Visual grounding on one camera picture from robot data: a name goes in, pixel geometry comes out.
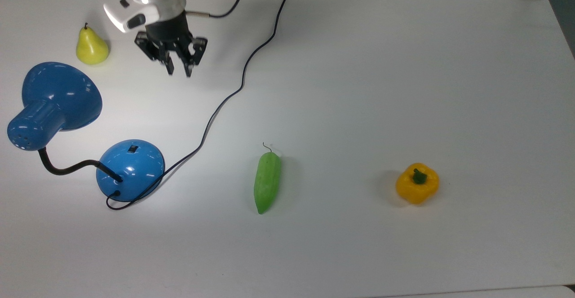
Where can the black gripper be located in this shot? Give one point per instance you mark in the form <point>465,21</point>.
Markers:
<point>168,30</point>

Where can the blue gooseneck desk lamp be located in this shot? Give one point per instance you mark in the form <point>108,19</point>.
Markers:
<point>54,92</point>

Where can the yellow-green toy pear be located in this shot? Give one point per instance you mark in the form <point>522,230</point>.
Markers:
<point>92,48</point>

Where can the green toy cucumber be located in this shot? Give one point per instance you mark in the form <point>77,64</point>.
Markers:
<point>267,181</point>

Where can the yellow toy bell pepper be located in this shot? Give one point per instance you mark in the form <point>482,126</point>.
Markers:
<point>415,190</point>

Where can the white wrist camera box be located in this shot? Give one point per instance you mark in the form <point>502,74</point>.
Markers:
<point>130,12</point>

